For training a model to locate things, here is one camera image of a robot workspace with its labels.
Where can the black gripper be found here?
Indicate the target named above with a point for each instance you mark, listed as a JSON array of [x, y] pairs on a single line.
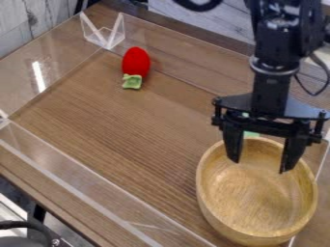
[[298, 124]]

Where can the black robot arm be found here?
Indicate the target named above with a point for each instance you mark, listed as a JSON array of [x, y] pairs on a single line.
[[289, 29]]

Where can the red plush strawberry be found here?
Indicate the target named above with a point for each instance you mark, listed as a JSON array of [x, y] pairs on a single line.
[[135, 67]]

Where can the green stick block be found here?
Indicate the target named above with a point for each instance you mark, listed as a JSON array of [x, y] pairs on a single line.
[[249, 133]]

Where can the brown wooden bowl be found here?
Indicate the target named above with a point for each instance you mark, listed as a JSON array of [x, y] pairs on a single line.
[[253, 203]]

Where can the clear acrylic tray wall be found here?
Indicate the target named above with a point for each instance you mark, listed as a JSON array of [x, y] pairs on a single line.
[[107, 155]]

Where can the clear acrylic corner bracket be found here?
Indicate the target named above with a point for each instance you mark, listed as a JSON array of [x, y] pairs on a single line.
[[104, 37]]

